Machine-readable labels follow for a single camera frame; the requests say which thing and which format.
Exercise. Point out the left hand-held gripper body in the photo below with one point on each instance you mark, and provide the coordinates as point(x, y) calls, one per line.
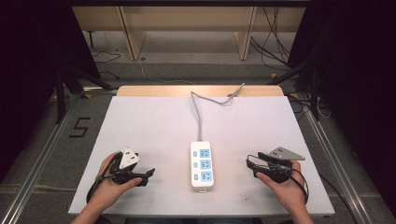
point(128, 158)

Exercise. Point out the white table sheet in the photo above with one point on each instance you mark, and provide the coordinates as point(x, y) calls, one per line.
point(162, 130)

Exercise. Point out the black metal stand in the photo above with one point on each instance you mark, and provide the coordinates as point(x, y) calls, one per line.
point(315, 93)
point(59, 96)

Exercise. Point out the aluminium floor rail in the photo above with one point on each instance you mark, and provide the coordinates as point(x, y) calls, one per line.
point(37, 161)
point(336, 168)

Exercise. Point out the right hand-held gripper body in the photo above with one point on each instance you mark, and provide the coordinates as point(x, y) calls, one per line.
point(278, 169)

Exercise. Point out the white power strip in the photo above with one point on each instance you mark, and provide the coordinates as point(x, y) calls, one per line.
point(201, 174)

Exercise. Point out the person's left hand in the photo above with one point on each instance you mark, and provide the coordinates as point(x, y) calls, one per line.
point(106, 191)

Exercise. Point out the wooden shelf unit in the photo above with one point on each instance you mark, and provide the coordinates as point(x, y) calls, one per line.
point(193, 18)

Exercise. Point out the person's right hand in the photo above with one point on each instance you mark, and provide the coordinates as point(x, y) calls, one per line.
point(288, 194)

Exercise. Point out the dark curtain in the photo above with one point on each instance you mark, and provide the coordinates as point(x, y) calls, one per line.
point(358, 77)
point(31, 62)

